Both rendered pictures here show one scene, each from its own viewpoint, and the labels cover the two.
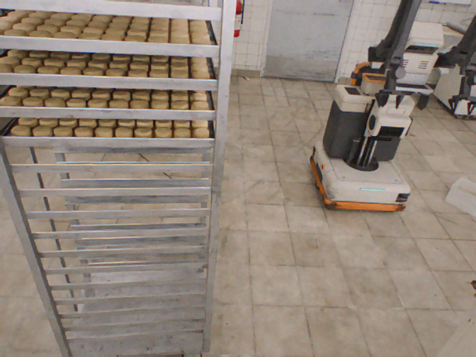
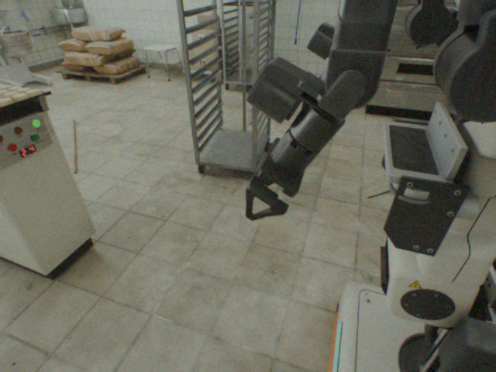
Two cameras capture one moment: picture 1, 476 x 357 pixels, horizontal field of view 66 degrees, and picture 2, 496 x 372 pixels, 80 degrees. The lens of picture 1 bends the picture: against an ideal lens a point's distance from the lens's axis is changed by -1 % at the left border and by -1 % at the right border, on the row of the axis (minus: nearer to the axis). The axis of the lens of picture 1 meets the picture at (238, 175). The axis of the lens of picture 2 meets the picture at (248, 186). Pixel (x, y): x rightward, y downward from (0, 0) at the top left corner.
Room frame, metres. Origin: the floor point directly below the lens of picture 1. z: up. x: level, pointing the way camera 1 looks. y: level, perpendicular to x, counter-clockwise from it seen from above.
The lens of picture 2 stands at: (2.12, -1.59, 1.31)
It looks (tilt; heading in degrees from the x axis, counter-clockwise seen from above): 35 degrees down; 114
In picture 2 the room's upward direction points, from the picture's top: straight up
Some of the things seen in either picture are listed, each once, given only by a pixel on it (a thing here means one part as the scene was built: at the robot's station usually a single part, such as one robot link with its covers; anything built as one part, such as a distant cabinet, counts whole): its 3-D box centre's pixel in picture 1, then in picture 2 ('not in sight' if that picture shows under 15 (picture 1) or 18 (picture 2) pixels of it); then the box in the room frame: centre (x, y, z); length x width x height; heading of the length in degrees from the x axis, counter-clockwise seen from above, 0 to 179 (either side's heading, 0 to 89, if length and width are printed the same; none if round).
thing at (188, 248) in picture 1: (127, 248); (208, 66); (0.90, 0.37, 0.78); 0.64 x 0.03 x 0.03; 101
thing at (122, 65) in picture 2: not in sight; (118, 64); (-1.82, 2.08, 0.19); 0.72 x 0.42 x 0.15; 99
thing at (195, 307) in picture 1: (134, 309); (211, 113); (0.90, 0.37, 0.42); 0.64 x 0.03 x 0.03; 101
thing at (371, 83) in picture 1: (378, 85); not in sight; (2.63, -0.94, 0.87); 0.23 x 0.15 x 0.11; 95
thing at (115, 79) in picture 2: not in sight; (105, 71); (-2.11, 2.03, 0.06); 1.20 x 0.80 x 0.11; 7
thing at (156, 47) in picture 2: not in sight; (165, 61); (-1.13, 2.39, 0.23); 0.45 x 0.45 x 0.46; 87
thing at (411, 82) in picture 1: (406, 91); (421, 170); (2.23, -0.97, 0.99); 0.28 x 0.16 x 0.22; 95
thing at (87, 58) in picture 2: not in sight; (90, 57); (-2.10, 1.82, 0.32); 0.72 x 0.42 x 0.17; 9
